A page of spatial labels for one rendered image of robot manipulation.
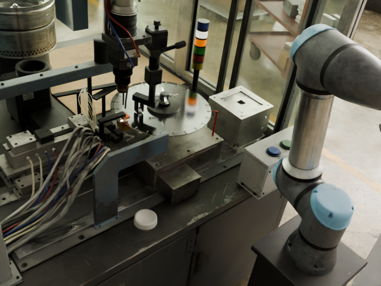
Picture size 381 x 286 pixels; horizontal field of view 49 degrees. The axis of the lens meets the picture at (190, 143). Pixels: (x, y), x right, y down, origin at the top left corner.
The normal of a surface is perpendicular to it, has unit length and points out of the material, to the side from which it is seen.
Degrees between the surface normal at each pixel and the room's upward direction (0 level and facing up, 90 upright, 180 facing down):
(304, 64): 99
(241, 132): 90
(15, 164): 90
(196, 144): 0
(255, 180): 90
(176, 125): 0
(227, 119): 90
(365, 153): 0
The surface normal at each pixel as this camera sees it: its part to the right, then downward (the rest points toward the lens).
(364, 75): -0.14, 0.07
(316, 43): -0.67, -0.36
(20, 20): 0.41, 0.59
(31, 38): 0.62, 0.53
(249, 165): -0.76, 0.32
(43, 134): 0.11, -0.79
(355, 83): -0.32, 0.40
